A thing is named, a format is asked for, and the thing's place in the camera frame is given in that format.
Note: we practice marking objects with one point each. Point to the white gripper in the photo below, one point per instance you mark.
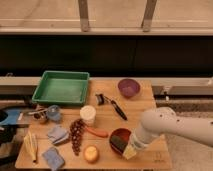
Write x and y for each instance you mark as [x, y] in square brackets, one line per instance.
[136, 143]

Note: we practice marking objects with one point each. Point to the yellow eraser block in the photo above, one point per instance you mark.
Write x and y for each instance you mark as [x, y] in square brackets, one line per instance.
[129, 152]

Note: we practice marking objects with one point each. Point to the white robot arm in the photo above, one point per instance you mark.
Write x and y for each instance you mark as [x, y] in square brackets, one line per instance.
[163, 120]

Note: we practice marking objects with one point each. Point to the red bowl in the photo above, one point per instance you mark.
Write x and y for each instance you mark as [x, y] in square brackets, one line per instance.
[119, 139]

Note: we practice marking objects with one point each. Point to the purple bowl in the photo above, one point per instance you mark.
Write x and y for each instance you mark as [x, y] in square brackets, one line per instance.
[128, 87]

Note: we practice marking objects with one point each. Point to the orange carrot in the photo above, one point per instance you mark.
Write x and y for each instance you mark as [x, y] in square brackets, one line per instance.
[96, 132]

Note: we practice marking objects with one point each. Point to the yellow round fruit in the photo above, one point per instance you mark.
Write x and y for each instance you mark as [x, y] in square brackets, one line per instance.
[91, 154]

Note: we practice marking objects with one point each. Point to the white cup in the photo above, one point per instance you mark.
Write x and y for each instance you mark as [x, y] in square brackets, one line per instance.
[88, 114]

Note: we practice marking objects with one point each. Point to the dark grape bunch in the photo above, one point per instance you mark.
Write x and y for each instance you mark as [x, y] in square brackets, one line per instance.
[76, 135]

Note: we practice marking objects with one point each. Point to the grey blue cloth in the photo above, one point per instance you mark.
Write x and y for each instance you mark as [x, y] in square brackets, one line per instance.
[57, 134]

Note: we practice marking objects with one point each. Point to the blue sponge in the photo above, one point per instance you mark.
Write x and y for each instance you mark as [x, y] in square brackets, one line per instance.
[53, 159]

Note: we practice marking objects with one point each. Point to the green plastic tray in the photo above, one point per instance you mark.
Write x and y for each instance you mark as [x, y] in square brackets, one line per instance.
[62, 88]

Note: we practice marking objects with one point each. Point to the metal measuring spoon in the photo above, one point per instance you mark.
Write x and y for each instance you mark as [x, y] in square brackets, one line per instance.
[37, 115]

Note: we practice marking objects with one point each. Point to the yellow whisk brush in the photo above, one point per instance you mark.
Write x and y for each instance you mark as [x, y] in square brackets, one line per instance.
[30, 143]

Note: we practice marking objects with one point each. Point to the blue object at left edge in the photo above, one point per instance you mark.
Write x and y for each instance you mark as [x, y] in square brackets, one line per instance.
[9, 116]

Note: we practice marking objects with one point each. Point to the black handled peeler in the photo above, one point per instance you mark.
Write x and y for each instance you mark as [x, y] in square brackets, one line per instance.
[102, 99]

